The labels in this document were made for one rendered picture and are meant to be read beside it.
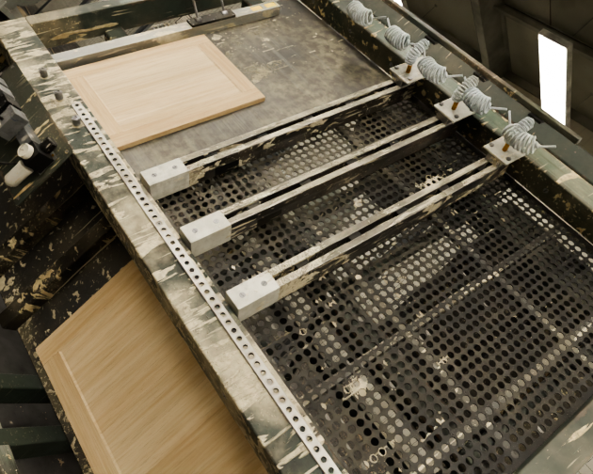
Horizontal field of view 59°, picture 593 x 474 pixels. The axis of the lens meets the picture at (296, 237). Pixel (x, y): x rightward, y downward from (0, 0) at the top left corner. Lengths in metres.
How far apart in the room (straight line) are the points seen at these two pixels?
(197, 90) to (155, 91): 0.14
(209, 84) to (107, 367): 1.02
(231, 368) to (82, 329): 0.69
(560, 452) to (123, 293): 1.27
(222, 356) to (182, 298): 0.19
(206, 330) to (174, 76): 1.04
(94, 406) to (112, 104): 0.97
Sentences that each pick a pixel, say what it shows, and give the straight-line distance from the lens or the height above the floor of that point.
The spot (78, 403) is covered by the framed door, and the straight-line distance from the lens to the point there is 1.77.
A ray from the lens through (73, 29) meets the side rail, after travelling 2.32.
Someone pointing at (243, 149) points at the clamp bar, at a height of 1.19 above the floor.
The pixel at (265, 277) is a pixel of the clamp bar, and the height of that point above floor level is 1.01.
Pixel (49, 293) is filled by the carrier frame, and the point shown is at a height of 0.38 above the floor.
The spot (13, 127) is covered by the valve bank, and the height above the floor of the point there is 0.72.
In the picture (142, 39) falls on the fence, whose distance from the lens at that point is 2.15.
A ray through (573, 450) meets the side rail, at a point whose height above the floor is 1.29.
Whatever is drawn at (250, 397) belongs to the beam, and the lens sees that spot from 1.22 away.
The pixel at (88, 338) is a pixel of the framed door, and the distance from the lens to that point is 1.78.
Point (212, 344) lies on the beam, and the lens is 1.27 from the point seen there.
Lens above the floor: 1.22
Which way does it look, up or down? 3 degrees down
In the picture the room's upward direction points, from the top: 48 degrees clockwise
